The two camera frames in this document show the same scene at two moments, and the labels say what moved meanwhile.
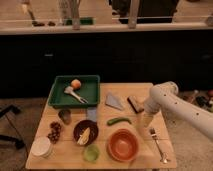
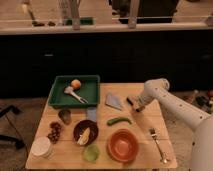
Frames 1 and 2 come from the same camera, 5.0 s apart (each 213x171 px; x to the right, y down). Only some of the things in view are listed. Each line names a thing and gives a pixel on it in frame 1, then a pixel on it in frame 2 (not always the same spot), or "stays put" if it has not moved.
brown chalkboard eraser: x=134 y=104 stays put
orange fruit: x=76 y=83 stays put
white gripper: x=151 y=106 to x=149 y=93
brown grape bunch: x=55 y=133 stays put
